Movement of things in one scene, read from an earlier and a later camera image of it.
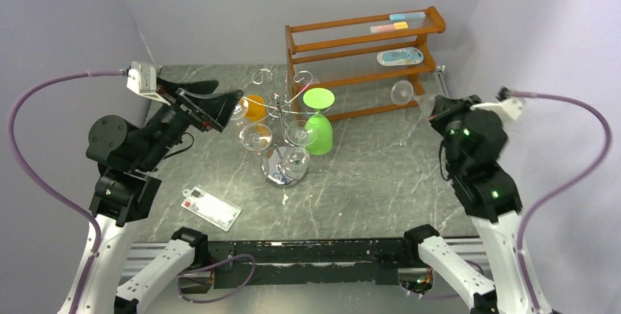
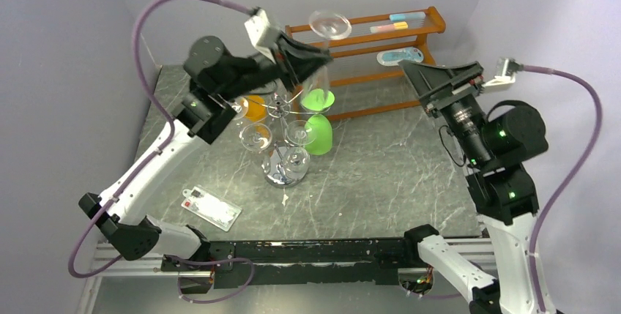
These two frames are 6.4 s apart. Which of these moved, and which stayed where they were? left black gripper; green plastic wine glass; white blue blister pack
Moved: left black gripper
Stayed: green plastic wine glass; white blue blister pack
